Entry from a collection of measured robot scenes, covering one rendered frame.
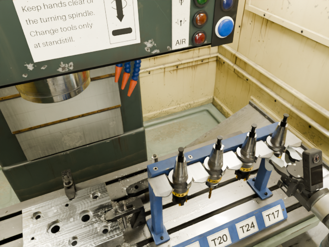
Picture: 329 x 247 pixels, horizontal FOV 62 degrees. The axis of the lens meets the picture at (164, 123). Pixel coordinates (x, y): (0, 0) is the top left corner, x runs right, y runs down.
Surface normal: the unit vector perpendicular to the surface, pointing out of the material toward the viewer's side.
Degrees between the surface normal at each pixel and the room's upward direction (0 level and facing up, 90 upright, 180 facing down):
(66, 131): 92
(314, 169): 63
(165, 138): 0
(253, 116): 24
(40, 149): 89
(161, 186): 0
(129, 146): 90
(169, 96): 90
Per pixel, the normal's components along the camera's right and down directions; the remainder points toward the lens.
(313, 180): 0.31, 0.17
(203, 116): -0.02, -0.77
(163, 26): 0.40, 0.58
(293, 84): -0.92, 0.26
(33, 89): -0.11, 0.63
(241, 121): -0.40, -0.59
